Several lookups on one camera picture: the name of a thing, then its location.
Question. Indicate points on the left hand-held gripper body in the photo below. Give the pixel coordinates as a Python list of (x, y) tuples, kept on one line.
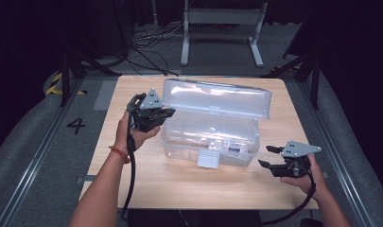
[(145, 110)]

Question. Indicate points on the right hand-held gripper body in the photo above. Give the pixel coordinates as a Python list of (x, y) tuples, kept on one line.
[(296, 149)]

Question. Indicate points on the white and blue packet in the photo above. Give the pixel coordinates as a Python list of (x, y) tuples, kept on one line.
[(235, 148)]

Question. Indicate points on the clear plastic storage box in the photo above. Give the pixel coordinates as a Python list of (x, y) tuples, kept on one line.
[(217, 104)]

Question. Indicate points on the person's left hand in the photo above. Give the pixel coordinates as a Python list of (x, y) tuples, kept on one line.
[(129, 138)]

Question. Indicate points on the person's right hand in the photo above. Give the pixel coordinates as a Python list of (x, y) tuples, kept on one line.
[(312, 184)]

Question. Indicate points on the black tripod stand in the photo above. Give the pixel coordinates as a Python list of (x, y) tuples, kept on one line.
[(309, 69), (69, 69)]

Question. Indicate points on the yellow and black hazard tape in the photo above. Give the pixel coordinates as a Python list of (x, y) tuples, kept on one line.
[(56, 90)]

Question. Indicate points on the grey metal floor rail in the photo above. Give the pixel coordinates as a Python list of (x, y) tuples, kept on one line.
[(38, 157), (337, 157)]

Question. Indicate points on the grey metal stand frame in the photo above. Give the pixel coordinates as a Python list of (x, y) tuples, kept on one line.
[(222, 17)]

